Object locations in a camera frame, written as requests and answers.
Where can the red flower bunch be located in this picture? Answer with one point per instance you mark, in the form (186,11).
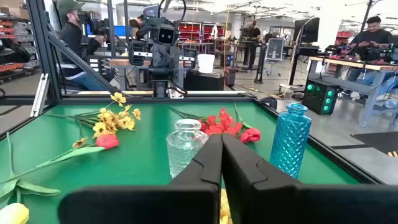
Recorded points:
(217,124)

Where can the clear glass vase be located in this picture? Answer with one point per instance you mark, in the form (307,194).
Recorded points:
(183,146)

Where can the red bin shelf rack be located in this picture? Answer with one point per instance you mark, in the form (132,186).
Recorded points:
(189,31)
(219,34)

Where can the red tulip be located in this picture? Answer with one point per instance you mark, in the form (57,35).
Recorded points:
(251,135)
(107,141)

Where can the black monitor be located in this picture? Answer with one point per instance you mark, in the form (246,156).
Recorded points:
(308,31)

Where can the shelf with orange bins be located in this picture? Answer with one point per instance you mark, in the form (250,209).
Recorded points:
(12,67)

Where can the green table mat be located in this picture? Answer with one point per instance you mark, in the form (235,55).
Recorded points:
(140,161)

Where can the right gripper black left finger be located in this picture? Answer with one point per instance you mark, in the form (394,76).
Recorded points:
(186,202)

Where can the yellow tulip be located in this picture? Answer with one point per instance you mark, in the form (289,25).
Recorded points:
(14,213)

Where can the black equipment case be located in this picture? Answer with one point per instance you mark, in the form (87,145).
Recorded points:
(203,81)

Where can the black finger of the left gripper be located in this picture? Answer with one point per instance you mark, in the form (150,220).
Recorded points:
(136,46)
(189,53)

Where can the silver aluminium bracket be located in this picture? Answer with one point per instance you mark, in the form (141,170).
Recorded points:
(39,93)

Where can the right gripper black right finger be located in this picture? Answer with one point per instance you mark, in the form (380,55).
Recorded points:
(280,202)

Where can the cardboard box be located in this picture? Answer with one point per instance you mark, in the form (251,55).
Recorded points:
(15,11)

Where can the black clamp hook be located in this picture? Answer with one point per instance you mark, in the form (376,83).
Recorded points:
(269,102)

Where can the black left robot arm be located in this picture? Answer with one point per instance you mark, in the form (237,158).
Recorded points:
(161,88)

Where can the white bucket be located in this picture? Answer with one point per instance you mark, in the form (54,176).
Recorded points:
(206,63)

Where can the grey office chair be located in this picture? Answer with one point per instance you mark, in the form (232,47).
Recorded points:
(275,48)

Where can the person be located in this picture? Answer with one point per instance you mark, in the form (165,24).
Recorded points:
(371,39)
(73,37)
(255,34)
(135,23)

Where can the blue glass vase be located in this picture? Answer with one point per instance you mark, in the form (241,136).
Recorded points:
(290,140)

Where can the black computer tower green fans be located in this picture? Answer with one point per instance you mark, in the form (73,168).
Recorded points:
(317,99)

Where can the wooden top grey workbench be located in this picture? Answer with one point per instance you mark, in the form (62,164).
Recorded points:
(342,63)

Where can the black striped-edge floor mat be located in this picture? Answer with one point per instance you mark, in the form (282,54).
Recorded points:
(376,141)

